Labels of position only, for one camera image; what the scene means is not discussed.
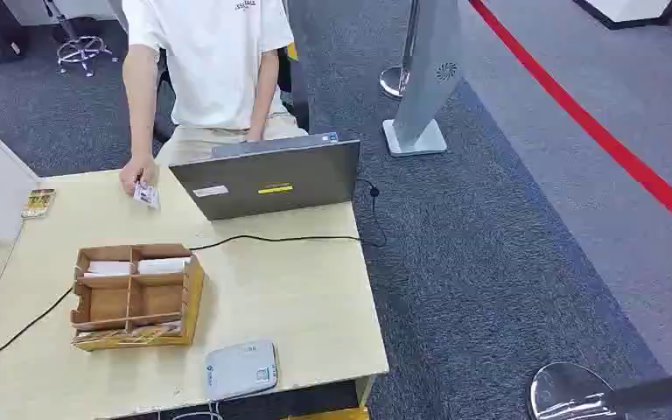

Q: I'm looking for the red barrier belt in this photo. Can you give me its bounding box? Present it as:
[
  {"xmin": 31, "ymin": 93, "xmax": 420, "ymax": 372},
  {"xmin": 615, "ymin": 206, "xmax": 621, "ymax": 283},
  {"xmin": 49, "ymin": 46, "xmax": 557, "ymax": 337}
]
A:
[{"xmin": 467, "ymin": 0, "xmax": 672, "ymax": 245}]

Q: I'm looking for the white printed card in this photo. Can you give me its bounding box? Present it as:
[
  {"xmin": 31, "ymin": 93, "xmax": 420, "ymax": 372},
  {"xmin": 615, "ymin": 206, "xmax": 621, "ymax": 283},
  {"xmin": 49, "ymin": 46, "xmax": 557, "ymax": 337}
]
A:
[{"xmin": 133, "ymin": 180, "xmax": 161, "ymax": 211}]

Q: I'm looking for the wooden card box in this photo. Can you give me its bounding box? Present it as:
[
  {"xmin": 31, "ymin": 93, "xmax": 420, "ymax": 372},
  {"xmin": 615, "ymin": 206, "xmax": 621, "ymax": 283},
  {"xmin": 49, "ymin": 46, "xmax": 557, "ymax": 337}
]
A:
[{"xmin": 69, "ymin": 243, "xmax": 206, "ymax": 353}]

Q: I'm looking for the printed card row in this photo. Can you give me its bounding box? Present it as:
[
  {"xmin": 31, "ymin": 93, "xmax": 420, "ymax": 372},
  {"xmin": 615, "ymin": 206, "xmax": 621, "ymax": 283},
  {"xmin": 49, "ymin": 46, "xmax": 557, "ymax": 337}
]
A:
[{"xmin": 73, "ymin": 322, "xmax": 184, "ymax": 347}]

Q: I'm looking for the chrome stanchion post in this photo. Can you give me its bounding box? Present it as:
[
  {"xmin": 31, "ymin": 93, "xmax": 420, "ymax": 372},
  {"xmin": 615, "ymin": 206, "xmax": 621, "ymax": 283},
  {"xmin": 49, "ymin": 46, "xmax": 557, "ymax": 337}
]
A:
[{"xmin": 379, "ymin": 0, "xmax": 421, "ymax": 100}]

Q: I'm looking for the person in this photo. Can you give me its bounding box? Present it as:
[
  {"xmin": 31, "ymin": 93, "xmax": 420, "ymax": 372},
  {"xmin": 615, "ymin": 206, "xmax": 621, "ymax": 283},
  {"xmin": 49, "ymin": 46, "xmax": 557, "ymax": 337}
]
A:
[{"xmin": 118, "ymin": 0, "xmax": 311, "ymax": 197}]

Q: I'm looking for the chrome stanchion base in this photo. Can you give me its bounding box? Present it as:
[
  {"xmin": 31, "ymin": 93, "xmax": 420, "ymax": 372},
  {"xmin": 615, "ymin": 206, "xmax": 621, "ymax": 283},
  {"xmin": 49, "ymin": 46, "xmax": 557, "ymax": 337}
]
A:
[{"xmin": 528, "ymin": 361, "xmax": 672, "ymax": 420}]

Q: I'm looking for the grey laptop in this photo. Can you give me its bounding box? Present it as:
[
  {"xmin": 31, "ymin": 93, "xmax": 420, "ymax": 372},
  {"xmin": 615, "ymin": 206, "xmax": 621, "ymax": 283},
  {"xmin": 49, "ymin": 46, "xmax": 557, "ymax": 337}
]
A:
[{"xmin": 169, "ymin": 131, "xmax": 362, "ymax": 222}]

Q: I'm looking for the grey standing kiosk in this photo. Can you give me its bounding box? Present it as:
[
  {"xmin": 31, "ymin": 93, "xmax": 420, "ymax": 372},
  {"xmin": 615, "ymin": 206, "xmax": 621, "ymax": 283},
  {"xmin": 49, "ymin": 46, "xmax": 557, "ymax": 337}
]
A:
[{"xmin": 381, "ymin": 0, "xmax": 465, "ymax": 158}]

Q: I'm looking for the grey card reader device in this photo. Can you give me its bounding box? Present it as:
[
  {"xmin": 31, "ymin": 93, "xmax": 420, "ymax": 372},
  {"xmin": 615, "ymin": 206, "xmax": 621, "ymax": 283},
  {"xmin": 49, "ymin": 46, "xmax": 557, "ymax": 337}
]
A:
[{"xmin": 204, "ymin": 339, "xmax": 280, "ymax": 403}]

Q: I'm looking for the black cable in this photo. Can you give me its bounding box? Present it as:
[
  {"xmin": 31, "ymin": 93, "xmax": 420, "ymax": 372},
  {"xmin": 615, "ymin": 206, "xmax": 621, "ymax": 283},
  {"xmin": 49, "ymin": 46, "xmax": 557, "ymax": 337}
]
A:
[{"xmin": 0, "ymin": 178, "xmax": 389, "ymax": 368}]

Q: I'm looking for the white card stack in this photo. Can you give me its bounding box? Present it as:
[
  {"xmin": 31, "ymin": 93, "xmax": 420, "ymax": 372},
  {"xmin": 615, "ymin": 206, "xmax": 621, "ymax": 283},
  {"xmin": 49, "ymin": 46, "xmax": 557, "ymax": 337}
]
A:
[
  {"xmin": 136, "ymin": 256, "xmax": 191, "ymax": 276},
  {"xmin": 85, "ymin": 260, "xmax": 133, "ymax": 277}
]

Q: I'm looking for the yellow printed card packet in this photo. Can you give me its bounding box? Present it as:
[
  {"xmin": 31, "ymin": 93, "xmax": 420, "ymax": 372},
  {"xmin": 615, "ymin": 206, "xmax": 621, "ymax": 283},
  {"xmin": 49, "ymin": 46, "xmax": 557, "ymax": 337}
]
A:
[{"xmin": 21, "ymin": 188, "xmax": 57, "ymax": 221}]

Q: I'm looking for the person's right hand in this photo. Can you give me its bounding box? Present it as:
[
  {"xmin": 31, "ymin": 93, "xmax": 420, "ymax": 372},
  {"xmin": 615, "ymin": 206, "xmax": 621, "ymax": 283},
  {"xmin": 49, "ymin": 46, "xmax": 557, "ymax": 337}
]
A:
[{"xmin": 118, "ymin": 155, "xmax": 160, "ymax": 197}]

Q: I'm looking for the chrome stool base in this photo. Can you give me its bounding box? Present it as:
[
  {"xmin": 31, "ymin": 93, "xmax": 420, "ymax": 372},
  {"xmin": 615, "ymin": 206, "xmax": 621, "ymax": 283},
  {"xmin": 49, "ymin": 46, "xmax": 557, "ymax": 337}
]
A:
[{"xmin": 43, "ymin": 0, "xmax": 120, "ymax": 78}]

